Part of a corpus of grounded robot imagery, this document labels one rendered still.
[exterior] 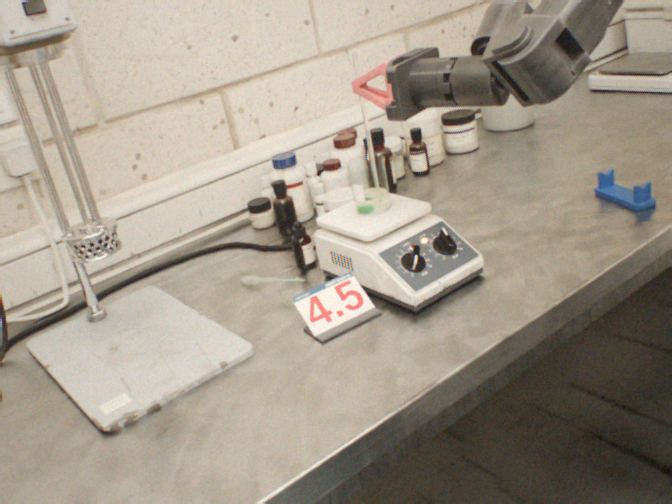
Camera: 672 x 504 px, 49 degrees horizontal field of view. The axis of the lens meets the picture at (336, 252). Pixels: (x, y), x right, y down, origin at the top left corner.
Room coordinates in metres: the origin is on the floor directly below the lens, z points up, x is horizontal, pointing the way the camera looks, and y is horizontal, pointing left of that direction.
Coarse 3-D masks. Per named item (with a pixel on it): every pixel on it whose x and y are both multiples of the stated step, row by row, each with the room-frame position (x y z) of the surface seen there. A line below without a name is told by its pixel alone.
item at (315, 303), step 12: (336, 288) 0.84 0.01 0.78; (348, 288) 0.84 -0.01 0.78; (300, 300) 0.82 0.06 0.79; (312, 300) 0.82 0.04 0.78; (324, 300) 0.83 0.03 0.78; (336, 300) 0.83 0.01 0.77; (348, 300) 0.83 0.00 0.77; (360, 300) 0.83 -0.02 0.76; (312, 312) 0.81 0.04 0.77; (324, 312) 0.81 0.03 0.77; (336, 312) 0.81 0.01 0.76; (348, 312) 0.82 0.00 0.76; (312, 324) 0.80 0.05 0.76; (324, 324) 0.80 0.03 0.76
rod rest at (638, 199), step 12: (600, 180) 1.04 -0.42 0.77; (612, 180) 1.05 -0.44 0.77; (600, 192) 1.03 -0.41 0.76; (612, 192) 1.02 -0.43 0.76; (624, 192) 1.01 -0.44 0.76; (636, 192) 0.96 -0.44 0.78; (648, 192) 0.97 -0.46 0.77; (624, 204) 0.98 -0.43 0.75; (636, 204) 0.96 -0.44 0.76; (648, 204) 0.96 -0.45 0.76
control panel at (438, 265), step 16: (416, 240) 0.88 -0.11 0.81; (432, 240) 0.88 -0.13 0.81; (384, 256) 0.85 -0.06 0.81; (400, 256) 0.85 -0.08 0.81; (432, 256) 0.85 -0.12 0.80; (448, 256) 0.85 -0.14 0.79; (464, 256) 0.86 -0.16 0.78; (400, 272) 0.82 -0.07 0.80; (416, 272) 0.82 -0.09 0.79; (432, 272) 0.83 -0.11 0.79; (448, 272) 0.83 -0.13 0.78; (416, 288) 0.80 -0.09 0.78
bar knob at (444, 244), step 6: (444, 234) 0.87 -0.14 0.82; (438, 240) 0.87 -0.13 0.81; (444, 240) 0.86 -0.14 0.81; (450, 240) 0.86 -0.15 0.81; (438, 246) 0.86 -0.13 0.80; (444, 246) 0.86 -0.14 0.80; (450, 246) 0.85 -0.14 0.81; (456, 246) 0.87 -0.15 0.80; (438, 252) 0.86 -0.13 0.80; (444, 252) 0.86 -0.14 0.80; (450, 252) 0.85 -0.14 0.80
